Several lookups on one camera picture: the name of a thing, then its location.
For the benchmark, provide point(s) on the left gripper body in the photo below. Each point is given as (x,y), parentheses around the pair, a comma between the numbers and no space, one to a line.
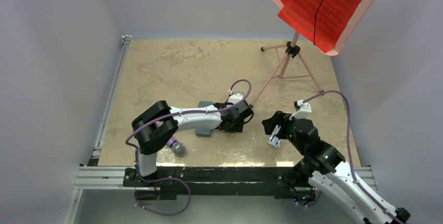
(237,127)

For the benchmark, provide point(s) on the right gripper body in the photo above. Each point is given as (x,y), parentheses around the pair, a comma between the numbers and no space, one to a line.
(287,132)

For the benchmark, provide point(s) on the teal glasses case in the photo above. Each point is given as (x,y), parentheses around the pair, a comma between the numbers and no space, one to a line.
(204,132)

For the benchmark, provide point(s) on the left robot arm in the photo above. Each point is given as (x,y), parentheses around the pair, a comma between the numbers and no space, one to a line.
(156,126)

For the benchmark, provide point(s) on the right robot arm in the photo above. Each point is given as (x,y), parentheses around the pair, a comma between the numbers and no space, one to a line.
(325,168)

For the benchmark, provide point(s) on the white folded glasses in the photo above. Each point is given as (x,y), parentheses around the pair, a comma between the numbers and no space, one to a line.
(274,140)

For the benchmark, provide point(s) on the purple microphone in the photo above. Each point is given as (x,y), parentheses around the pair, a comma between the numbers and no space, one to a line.
(177,147)

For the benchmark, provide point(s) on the red sheet music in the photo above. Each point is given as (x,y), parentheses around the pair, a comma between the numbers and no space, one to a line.
(320,21)

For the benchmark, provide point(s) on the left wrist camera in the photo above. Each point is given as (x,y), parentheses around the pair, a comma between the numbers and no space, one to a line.
(235,97)

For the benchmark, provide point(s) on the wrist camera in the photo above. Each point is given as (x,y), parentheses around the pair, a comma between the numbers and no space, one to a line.
(303,110)
(235,97)

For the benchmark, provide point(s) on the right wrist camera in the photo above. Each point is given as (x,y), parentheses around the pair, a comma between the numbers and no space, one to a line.
(303,110)

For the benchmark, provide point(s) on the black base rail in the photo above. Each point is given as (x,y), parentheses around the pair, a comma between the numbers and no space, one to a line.
(278,182)

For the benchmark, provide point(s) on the aluminium frame rail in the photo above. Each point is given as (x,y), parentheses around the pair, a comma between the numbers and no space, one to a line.
(184,72)

